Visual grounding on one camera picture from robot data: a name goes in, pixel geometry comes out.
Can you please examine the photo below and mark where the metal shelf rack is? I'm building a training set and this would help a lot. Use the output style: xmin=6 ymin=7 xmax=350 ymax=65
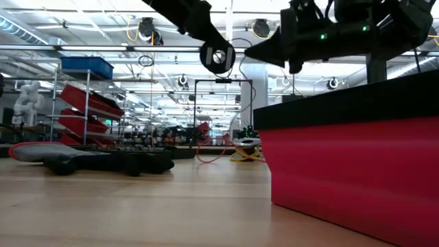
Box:
xmin=46 ymin=68 xmax=128 ymax=147

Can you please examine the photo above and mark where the black red-wire spool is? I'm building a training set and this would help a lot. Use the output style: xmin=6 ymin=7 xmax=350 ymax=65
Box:
xmin=199 ymin=40 xmax=237 ymax=75

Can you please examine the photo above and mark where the grey black work glove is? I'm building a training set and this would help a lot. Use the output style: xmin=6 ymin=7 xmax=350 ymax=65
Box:
xmin=8 ymin=141 xmax=176 ymax=178

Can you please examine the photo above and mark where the red storage bin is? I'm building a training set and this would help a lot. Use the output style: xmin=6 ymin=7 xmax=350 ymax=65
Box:
xmin=60 ymin=132 xmax=117 ymax=148
xmin=60 ymin=84 xmax=125 ymax=119
xmin=57 ymin=108 xmax=110 ymax=137

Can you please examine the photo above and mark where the black screwdriver bit case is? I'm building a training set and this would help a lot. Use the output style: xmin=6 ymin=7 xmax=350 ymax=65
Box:
xmin=111 ymin=144 xmax=196 ymax=161

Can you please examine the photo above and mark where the black background station frame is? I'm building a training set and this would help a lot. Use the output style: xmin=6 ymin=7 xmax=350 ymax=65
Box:
xmin=193 ymin=78 xmax=254 ymax=138

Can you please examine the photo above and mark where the hanging coiled black cable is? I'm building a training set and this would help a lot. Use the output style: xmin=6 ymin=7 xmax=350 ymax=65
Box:
xmin=138 ymin=54 xmax=155 ymax=68

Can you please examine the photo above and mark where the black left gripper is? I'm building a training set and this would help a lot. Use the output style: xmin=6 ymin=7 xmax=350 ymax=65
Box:
xmin=142 ymin=0 xmax=236 ymax=48

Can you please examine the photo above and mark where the red box with grey lid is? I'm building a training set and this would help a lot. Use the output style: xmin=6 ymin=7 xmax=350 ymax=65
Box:
xmin=252 ymin=69 xmax=439 ymax=247

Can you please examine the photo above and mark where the black yellow-wire spool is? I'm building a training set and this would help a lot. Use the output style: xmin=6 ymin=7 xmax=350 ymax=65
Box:
xmin=233 ymin=137 xmax=262 ymax=159

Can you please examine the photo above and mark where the black upright post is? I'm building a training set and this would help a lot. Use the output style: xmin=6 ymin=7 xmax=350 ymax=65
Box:
xmin=366 ymin=53 xmax=388 ymax=85

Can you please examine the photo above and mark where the blue storage bin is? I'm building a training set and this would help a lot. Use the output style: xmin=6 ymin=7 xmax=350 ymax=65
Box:
xmin=60 ymin=56 xmax=115 ymax=80

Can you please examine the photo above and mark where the white building pillar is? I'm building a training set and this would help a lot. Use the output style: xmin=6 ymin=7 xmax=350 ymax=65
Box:
xmin=239 ymin=63 xmax=269 ymax=130

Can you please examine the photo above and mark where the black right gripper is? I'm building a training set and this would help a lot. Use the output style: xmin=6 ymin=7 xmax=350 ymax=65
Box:
xmin=244 ymin=0 xmax=372 ymax=75

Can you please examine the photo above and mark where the red wire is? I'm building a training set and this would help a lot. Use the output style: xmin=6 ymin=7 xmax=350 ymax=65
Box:
xmin=195 ymin=36 xmax=257 ymax=165

